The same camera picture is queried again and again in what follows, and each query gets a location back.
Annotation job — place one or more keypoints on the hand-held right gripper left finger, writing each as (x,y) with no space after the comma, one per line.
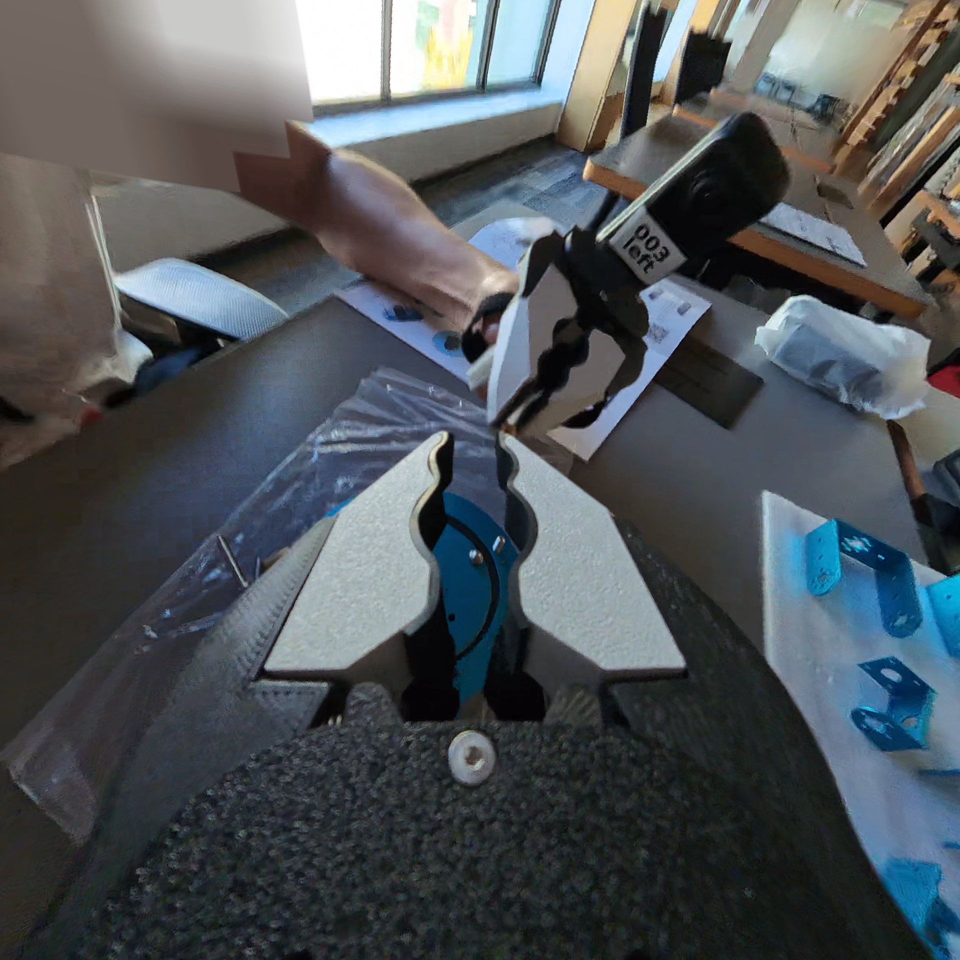
(352,600)

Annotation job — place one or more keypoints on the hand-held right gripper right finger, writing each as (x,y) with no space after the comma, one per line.
(600,600)

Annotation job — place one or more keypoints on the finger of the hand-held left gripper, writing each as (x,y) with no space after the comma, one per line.
(600,367)
(525,330)

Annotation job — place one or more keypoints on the blue turntable bearing assembly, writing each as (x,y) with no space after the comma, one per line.
(465,570)

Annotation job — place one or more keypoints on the person's left forearm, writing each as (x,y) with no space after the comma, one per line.
(375,225)

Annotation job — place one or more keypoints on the grey desk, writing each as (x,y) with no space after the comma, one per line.
(712,487)

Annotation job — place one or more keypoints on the person's left hand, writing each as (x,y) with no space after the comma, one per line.
(501,285)

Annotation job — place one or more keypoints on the assembly guide sheet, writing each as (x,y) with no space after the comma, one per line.
(660,330)

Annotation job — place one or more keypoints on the white paper sheet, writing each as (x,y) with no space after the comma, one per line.
(817,232)

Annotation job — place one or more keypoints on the black perforated metal plate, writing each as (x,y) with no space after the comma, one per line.
(712,382)

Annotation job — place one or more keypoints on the black chair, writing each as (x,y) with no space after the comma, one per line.
(701,67)
(645,67)

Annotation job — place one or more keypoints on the clear plastic bag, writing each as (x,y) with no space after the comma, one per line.
(337,435)

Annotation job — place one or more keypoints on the wood edged grey table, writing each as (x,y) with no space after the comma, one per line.
(862,277)

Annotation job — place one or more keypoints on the wooden storage shelves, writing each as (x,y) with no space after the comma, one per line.
(900,112)

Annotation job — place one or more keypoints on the white foam wrapped part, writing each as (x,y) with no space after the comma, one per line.
(840,352)

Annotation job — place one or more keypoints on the white foam tray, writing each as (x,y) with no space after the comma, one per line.
(810,675)

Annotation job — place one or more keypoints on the large glass window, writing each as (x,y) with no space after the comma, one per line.
(435,45)

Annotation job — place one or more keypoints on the white mesh chair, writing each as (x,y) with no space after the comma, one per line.
(202,296)

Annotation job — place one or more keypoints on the blue servo U bracket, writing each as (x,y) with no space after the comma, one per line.
(945,615)
(896,577)

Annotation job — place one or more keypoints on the blue short servo bracket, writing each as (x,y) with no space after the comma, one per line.
(900,705)

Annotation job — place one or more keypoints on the blue metal box bracket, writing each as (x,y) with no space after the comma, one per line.
(915,900)

